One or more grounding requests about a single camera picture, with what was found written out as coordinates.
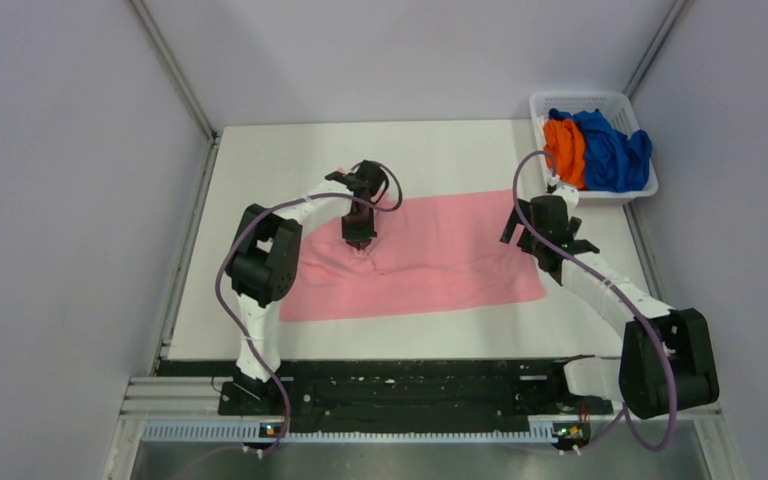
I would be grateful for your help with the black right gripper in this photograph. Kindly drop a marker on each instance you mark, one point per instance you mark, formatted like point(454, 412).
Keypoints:
point(510, 230)

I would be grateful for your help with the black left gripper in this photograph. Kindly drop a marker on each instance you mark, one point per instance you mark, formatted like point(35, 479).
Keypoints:
point(364, 235)

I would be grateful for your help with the pink t shirt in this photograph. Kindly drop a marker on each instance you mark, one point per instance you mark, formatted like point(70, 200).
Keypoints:
point(434, 254)

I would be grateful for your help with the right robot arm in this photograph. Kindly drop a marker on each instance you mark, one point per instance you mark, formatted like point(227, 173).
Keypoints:
point(666, 361)

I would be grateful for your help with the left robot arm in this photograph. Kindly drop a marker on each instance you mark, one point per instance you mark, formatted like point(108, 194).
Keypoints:
point(263, 259)

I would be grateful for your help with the orange t shirt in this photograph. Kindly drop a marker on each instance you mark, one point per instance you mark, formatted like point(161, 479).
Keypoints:
point(565, 142)

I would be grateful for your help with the blue t shirt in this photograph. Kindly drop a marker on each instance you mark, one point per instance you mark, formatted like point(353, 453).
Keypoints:
point(615, 162)

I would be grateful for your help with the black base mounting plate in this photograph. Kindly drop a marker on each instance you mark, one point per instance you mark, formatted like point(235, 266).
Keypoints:
point(396, 396)

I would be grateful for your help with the left aluminium corner post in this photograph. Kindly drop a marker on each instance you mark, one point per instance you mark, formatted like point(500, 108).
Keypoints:
point(171, 68)

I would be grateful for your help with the aluminium corner post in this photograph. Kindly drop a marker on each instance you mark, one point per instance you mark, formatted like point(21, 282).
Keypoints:
point(171, 68)
point(657, 42)

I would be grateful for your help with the right aluminium corner post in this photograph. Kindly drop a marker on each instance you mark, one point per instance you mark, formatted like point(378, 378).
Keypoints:
point(657, 42)

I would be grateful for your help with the white slotted cable duct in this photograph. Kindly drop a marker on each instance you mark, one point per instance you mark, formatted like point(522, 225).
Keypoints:
point(240, 431)

